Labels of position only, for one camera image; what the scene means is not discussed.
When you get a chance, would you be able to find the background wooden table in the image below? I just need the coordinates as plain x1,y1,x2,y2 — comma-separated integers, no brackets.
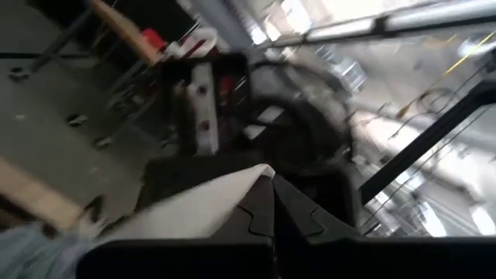
87,0,162,65

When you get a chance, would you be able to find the grey trash bag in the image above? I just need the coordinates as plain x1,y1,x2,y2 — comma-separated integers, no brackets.
0,163,277,279

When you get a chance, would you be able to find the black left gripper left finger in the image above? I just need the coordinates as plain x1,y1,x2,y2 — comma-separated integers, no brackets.
211,175,275,238

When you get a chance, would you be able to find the red storage bin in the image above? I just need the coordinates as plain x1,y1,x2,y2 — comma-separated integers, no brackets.
141,27,167,50

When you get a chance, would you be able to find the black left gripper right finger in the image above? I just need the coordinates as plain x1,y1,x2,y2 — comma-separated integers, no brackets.
273,174,362,239

